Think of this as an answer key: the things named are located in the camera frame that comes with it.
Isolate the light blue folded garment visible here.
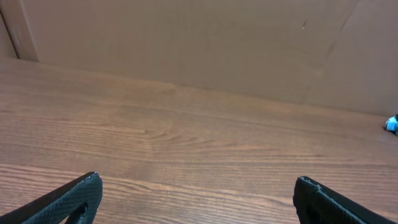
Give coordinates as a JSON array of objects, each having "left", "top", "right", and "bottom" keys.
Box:
[{"left": 384, "top": 114, "right": 398, "bottom": 135}]

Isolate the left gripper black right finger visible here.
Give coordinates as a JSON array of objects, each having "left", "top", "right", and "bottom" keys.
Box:
[{"left": 293, "top": 176, "right": 395, "bottom": 224}]

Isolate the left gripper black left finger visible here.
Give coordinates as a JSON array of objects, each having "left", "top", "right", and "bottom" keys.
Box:
[{"left": 1, "top": 172, "right": 103, "bottom": 224}]

